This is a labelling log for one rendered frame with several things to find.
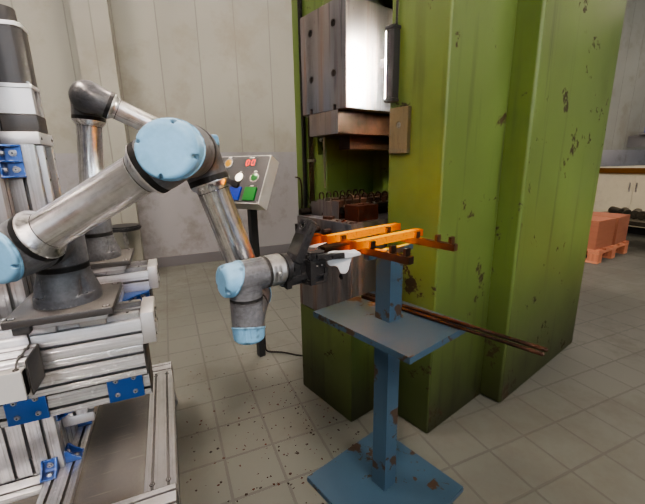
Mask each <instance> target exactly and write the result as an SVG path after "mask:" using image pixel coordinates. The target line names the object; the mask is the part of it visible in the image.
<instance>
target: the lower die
mask: <svg viewBox="0 0 645 504"><path fill-rule="evenodd" d="M329 198H331V199H330V202H327V201H325V198H324V199H317V200H316V201H311V211H312V215H317V216H335V218H336V219H342V218H345V213H343V214H341V213H340V211H339V209H340V207H343V206H344V197H343V196H342V198H341V199H339V198H332V197H329ZM356 203H359V196H356V198H354V195H353V204H356ZM347 204H352V197H349V198H348V199H347V197H346V205H347ZM385 212H388V208H381V209H378V213H385ZM322 213H323V215H322Z"/></svg>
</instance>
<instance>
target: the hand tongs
mask: <svg viewBox="0 0 645 504"><path fill-rule="evenodd" d="M361 298H363V299H366V300H369V301H372V302H375V294H372V293H369V292H368V293H366V294H363V295H361ZM407 308H408V309H407ZM410 309H411V310H410ZM401 310H402V311H405V312H408V313H411V314H414V315H417V316H420V317H423V318H426V319H429V320H432V321H435V322H438V323H441V324H445V325H448V326H451V327H454V328H457V329H460V330H463V331H466V332H469V333H472V334H475V335H478V336H481V337H484V338H487V339H491V340H494V341H497V342H500V343H503V344H506V345H509V346H512V347H515V348H518V349H521V350H524V351H527V352H531V353H534V354H537V355H540V356H544V355H545V353H544V352H548V348H546V347H543V346H539V345H536V344H533V343H530V342H526V341H523V340H520V339H517V338H513V337H510V336H507V335H504V334H500V333H497V332H494V331H491V330H487V329H484V328H481V327H478V326H474V325H471V324H468V323H465V322H461V321H458V320H455V319H452V318H448V317H445V316H442V315H439V314H435V313H432V312H429V311H426V310H422V309H419V308H416V307H412V306H409V305H405V304H402V309H401ZM413 310H414V311H413ZM416 311H417V312H416ZM419 312H421V313H419ZM422 313H424V314H422ZM425 314H427V315H425ZM428 315H430V316H428ZM431 316H433V317H431ZM435 317H437V318H435ZM438 318H440V319H438ZM441 319H443V320H441ZM444 320H446V321H444ZM447 321H449V322H447ZM450 322H452V323H450ZM453 323H456V324H453ZM457 324H459V325H457ZM460 325H462V326H460ZM463 326H465V327H463ZM466 327H468V328H466ZM469 328H471V329H469ZM472 329H475V330H472ZM476 330H478V331H476ZM479 331H481V332H479ZM482 332H484V333H482ZM485 333H487V334H485ZM488 334H490V335H488ZM491 335H494V336H497V337H494V336H491ZM498 337H500V338H498ZM501 338H503V339H501ZM504 339H506V340H504ZM507 340H509V341H507ZM510 341H513V342H516V343H519V344H516V343H513V342H510ZM520 344H522V345H520ZM523 345H525V346H523ZM526 346H528V347H526ZM529 347H532V348H535V349H538V350H535V349H532V348H529ZM539 350H541V351H539ZM542 351H544V352H542Z"/></svg>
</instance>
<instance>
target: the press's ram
mask: <svg viewBox="0 0 645 504"><path fill-rule="evenodd" d="M392 20H393V9H390V8H387V7H385V6H382V5H379V4H376V3H373V2H371V1H368V0H332V1H330V2H328V3H327V4H325V5H323V6H321V7H319V8H318V9H316V10H314V11H312V12H310V13H309V14H307V15H305V16H303V17H301V18H300V39H301V72H302V105H303V116H309V115H311V114H316V113H322V112H327V111H332V110H337V109H340V110H350V111H361V112H371V113H381V114H390V103H384V99H385V61H386V30H385V27H386V26H389V25H391V24H392Z"/></svg>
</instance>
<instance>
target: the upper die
mask: <svg viewBox="0 0 645 504"><path fill-rule="evenodd" d="M389 124H390V114H381V113H371V112H361V111H350V110H340V109H337V110H332V111H327V112H322V113H316V114H311V115H309V131H310V137H325V138H339V136H347V135H358V136H381V137H389Z"/></svg>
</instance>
